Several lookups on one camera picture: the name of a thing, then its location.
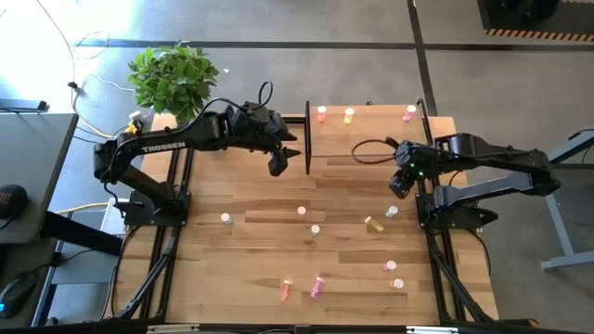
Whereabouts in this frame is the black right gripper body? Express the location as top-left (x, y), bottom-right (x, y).
top-left (388, 140), bottom-right (440, 200)

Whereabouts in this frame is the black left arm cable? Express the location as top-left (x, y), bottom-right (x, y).
top-left (183, 80), bottom-right (275, 131)

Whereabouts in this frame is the white floor box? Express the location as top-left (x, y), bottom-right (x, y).
top-left (99, 198), bottom-right (129, 238)

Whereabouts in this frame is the yellow extension cable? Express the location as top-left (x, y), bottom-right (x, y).
top-left (55, 87), bottom-right (142, 215)

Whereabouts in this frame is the blue-grey metal desk frame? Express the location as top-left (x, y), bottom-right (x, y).
top-left (512, 129), bottom-right (594, 273)

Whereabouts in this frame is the black computer mouse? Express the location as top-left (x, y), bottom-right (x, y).
top-left (0, 272), bottom-right (38, 319)

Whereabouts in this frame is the black mat hazard stripe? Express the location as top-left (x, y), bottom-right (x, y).
top-left (476, 0), bottom-right (594, 44)

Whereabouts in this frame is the black desk beam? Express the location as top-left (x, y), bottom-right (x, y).
top-left (40, 211), bottom-right (124, 256)

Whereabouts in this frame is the thin white floor cable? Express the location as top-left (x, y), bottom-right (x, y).
top-left (34, 0), bottom-right (154, 122)

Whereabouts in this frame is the grey desk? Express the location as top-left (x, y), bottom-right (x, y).
top-left (0, 113), bottom-right (79, 245)

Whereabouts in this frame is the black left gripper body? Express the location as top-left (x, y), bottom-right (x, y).
top-left (234, 102), bottom-right (290, 178)

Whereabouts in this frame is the blue metal desk leg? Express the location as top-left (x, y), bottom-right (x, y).
top-left (31, 240), bottom-right (64, 326)

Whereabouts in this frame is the dark flat bar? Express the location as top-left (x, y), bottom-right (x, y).
top-left (0, 98), bottom-right (48, 113)

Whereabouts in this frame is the silver metal bracket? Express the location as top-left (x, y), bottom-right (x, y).
top-left (147, 324), bottom-right (200, 334)
top-left (406, 326), bottom-right (460, 334)

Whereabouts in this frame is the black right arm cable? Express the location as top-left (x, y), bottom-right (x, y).
top-left (351, 137), bottom-right (400, 166)

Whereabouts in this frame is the wooden shelf black metal frame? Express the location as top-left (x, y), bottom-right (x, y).
top-left (303, 98), bottom-right (438, 176)

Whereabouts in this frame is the green potted plant white pot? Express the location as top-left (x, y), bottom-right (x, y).
top-left (127, 44), bottom-right (220, 126)

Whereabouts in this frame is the black round device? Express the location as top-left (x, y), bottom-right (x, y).
top-left (0, 184), bottom-right (28, 220)

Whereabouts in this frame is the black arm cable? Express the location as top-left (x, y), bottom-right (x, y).
top-left (351, 137), bottom-right (400, 166)
top-left (183, 80), bottom-right (275, 131)

